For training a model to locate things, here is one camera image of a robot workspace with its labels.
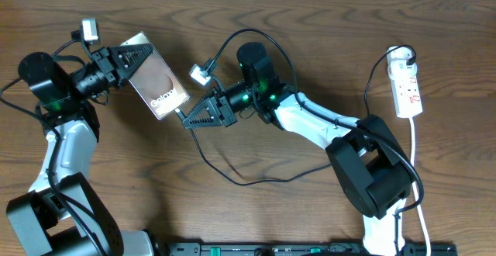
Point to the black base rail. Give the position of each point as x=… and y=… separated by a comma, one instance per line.
x=312, y=249

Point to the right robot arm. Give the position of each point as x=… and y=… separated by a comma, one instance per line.
x=373, y=171

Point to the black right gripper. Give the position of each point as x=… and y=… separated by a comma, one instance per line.
x=226, y=115

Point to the white power strip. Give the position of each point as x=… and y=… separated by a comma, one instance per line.
x=402, y=70

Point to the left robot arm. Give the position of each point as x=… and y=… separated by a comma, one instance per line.
x=61, y=214

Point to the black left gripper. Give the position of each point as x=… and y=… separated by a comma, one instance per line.
x=102, y=58

